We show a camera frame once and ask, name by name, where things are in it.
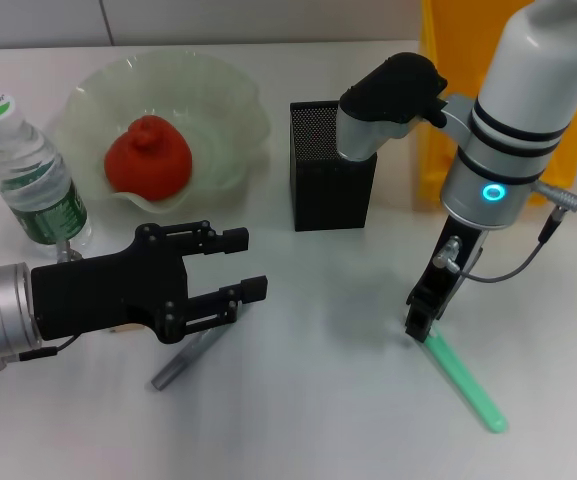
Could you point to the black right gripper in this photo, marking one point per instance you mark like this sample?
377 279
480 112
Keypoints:
448 270

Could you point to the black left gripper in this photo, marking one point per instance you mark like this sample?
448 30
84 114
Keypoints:
108 295

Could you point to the green pen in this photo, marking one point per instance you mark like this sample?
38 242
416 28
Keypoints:
468 385

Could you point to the beige eraser with barcode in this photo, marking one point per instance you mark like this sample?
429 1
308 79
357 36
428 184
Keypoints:
125 329

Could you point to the clear green-label water bottle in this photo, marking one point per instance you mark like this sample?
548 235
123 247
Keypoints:
33 175

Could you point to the black mesh pen holder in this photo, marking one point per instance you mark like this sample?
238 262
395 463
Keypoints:
328 200

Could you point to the grey transparent pen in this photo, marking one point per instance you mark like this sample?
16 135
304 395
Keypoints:
183 362

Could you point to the pale green glass fruit plate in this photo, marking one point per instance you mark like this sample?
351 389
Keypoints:
218 135

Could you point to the yellow plastic bin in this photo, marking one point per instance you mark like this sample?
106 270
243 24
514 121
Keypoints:
430 125

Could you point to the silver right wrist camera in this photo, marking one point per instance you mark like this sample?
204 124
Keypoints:
388 110

